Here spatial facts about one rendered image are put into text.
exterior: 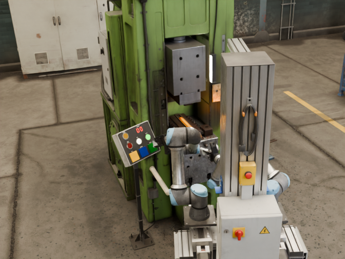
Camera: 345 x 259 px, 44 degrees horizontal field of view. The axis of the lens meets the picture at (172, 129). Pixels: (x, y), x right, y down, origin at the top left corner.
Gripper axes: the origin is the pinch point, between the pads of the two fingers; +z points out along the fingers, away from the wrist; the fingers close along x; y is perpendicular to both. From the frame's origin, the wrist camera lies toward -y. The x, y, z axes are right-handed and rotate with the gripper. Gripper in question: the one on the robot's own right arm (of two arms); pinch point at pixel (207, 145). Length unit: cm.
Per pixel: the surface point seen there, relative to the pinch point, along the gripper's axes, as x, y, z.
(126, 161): -69, 1, 5
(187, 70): -4, -58, 31
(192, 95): 0.1, -33.8, 30.7
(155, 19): -25, -99, 45
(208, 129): 15.7, 2.0, 31.6
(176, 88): -14, -43, 31
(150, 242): -52, 99, 15
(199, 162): 3.6, 30.1, 24.7
